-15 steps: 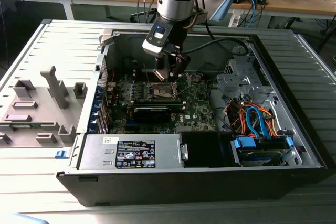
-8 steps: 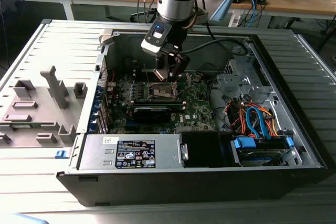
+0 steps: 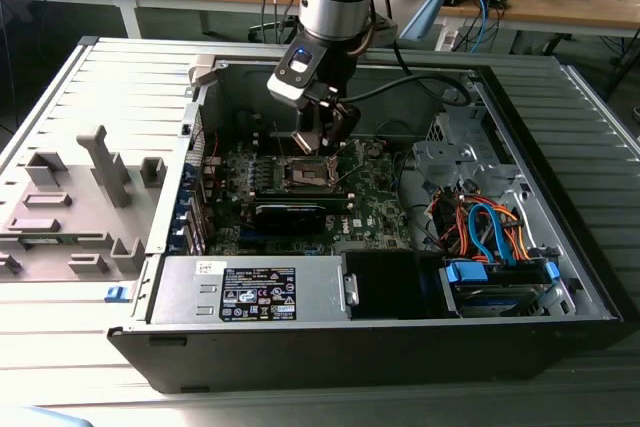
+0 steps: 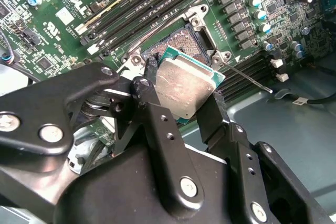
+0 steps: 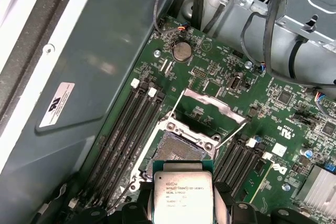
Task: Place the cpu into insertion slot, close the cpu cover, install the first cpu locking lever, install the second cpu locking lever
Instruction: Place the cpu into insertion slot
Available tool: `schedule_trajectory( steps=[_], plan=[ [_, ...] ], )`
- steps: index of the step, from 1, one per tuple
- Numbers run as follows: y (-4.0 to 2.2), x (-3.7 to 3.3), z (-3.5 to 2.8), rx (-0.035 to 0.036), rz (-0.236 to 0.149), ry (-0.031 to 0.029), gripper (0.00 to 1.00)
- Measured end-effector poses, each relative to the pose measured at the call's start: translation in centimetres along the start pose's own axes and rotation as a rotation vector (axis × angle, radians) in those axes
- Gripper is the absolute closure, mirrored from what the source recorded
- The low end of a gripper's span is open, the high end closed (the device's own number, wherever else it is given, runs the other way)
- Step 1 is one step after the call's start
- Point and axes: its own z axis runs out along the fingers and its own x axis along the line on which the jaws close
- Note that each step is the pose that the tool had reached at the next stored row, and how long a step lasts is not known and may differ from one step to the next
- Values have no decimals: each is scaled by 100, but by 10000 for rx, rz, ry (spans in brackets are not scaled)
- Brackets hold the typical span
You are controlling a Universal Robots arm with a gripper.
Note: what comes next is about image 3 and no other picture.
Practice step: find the green motherboard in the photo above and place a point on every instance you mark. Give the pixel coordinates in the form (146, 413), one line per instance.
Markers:
(375, 207)

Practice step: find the blue expansion slot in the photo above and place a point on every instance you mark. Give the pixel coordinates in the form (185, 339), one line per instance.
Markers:
(247, 237)

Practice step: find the black graphics card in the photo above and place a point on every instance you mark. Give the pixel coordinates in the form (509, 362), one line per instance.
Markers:
(285, 219)

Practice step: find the grey power supply unit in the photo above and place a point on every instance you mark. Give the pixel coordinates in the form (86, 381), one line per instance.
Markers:
(185, 292)

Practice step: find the grey parts rack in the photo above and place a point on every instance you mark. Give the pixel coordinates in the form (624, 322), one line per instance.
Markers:
(75, 182)

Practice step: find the round coin battery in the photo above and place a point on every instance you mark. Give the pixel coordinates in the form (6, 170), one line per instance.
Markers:
(373, 149)

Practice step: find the silver topped CPU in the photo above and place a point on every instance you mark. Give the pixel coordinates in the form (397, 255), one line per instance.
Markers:
(305, 142)

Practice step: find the beige case latch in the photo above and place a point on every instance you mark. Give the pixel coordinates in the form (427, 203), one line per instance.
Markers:
(202, 69)

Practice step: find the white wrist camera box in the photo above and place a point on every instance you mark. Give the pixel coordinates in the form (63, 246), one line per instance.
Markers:
(287, 92)

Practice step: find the metal drive cage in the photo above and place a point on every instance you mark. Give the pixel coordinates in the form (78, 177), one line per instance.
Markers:
(450, 154)

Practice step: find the CPU socket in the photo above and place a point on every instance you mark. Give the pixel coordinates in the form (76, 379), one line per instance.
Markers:
(310, 177)

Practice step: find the blue case latch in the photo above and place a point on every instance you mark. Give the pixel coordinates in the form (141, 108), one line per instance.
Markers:
(115, 293)

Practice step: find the black open PC case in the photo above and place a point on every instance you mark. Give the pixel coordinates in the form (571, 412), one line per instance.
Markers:
(300, 357)

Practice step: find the hard disk in blue carrier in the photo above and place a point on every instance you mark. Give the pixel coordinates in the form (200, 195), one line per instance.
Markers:
(495, 299)

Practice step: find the pale blue teach pendant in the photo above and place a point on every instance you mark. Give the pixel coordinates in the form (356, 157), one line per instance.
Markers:
(425, 7)

